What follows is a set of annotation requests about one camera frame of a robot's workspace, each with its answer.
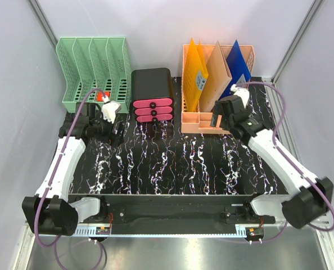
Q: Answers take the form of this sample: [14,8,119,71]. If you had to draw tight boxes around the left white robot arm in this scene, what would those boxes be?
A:
[22,101,124,236]

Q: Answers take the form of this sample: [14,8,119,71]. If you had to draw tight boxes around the aluminium frame rail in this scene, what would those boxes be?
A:
[25,204,331,226]

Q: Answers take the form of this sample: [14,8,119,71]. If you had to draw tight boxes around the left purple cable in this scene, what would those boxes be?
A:
[33,88,110,267]

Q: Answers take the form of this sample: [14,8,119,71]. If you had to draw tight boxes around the pink folder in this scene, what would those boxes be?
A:
[199,41,232,113]

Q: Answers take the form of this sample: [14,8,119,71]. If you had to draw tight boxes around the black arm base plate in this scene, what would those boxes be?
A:
[87,203,275,224]

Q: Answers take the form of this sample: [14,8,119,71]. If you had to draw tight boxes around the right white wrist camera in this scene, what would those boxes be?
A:
[230,84,250,109]

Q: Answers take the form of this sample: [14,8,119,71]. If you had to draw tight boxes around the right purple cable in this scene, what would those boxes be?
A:
[234,81,334,243]

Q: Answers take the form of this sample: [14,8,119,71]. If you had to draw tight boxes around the black drawer cabinet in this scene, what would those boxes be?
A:
[132,67,174,121]

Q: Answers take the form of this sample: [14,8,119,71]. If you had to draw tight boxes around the blue folder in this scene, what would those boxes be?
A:
[220,40,251,100]

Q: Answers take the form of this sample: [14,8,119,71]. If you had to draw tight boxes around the black marble desk mat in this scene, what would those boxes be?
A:
[69,77,287,195]

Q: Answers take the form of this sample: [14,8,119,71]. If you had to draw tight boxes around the purple cable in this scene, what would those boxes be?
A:
[234,81,334,243]
[33,88,110,267]

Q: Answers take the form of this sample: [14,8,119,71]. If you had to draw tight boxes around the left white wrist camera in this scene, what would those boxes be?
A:
[101,96,121,124]

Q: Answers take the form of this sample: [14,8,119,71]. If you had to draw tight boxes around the pink bottom drawer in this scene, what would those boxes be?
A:
[136,114,173,123]

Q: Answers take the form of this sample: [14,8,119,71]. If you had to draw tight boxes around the pink drawer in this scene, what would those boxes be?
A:
[133,98,173,109]
[134,106,173,116]
[136,114,173,123]

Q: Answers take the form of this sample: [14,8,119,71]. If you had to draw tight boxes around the green file organizer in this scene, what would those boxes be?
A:
[56,37,132,114]

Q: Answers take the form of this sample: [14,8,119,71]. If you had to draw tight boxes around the pink top drawer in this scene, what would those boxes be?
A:
[133,98,173,109]

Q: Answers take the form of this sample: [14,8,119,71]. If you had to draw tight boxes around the red square eraser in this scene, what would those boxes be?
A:
[96,91,110,102]

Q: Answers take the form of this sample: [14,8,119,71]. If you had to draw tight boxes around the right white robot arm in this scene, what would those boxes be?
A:
[210,95,334,229]

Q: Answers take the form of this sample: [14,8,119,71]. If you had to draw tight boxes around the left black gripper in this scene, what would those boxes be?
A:
[90,110,125,147]

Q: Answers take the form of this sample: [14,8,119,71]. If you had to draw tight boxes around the orange file organizer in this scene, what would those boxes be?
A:
[180,44,255,134]

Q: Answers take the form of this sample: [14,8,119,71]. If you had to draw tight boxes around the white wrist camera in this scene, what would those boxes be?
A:
[101,96,121,124]
[230,84,250,109]

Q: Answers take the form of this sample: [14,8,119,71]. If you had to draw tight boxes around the yellow folder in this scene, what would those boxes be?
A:
[183,38,209,112]

